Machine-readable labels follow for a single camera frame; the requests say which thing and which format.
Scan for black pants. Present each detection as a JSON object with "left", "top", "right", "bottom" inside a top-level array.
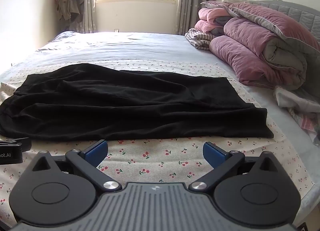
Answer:
[{"left": 1, "top": 64, "right": 273, "bottom": 141}]

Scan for cherry print bed sheet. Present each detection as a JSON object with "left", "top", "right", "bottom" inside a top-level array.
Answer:
[{"left": 0, "top": 58, "right": 315, "bottom": 231}]

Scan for light blue mattress cover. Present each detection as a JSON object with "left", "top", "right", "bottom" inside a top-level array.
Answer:
[{"left": 1, "top": 32, "right": 319, "bottom": 162}]

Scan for white crumpled cloth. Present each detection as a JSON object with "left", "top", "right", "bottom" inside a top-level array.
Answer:
[{"left": 274, "top": 86, "right": 319, "bottom": 146}]

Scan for pink grey folded quilt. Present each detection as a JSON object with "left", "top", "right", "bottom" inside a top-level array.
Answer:
[{"left": 195, "top": 1, "right": 319, "bottom": 96}]

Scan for striped folded cloth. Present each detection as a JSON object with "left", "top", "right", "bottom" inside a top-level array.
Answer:
[{"left": 184, "top": 28, "right": 215, "bottom": 51}]

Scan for grey patterned left curtain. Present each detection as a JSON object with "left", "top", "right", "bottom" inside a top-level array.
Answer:
[{"left": 76, "top": 0, "right": 97, "bottom": 33}]

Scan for grey quilted headboard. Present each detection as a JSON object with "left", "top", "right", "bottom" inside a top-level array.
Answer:
[{"left": 249, "top": 0, "right": 320, "bottom": 42}]

